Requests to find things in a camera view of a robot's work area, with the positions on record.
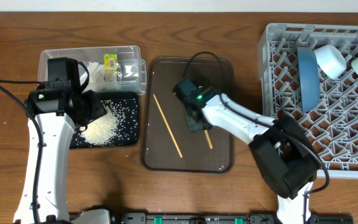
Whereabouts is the yellow snack wrapper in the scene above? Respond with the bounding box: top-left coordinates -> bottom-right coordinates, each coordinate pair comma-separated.
104,54 -> 117,82

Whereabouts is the clear plastic waste bin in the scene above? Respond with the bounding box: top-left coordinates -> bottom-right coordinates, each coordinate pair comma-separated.
38,45 -> 147,95

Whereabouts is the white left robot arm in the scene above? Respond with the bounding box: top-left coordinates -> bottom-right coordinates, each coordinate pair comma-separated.
13,57 -> 107,223

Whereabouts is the white napkin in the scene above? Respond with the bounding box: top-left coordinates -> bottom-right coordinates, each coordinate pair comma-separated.
87,62 -> 106,91

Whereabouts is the light blue bowl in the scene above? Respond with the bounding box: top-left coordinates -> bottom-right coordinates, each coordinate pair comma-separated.
314,45 -> 347,79

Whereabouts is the brown serving tray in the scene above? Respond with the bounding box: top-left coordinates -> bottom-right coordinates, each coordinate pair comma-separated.
141,57 -> 234,174

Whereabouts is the wooden chopstick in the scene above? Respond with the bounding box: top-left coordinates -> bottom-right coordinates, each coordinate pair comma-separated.
204,129 -> 213,149
153,94 -> 183,158

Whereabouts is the black waste tray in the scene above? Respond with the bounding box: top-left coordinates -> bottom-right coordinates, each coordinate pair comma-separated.
69,91 -> 140,149

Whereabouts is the grey dishwasher rack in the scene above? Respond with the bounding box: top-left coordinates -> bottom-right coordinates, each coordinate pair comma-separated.
258,23 -> 358,179

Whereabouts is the pile of white rice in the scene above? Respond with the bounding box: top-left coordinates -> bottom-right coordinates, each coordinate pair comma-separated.
78,101 -> 138,147

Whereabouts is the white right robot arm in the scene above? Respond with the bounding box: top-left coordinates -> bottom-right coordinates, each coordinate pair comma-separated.
173,78 -> 321,223

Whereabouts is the dark blue plate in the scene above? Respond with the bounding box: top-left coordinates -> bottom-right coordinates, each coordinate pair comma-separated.
297,47 -> 319,113

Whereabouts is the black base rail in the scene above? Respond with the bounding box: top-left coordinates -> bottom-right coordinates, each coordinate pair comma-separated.
70,205 -> 354,224

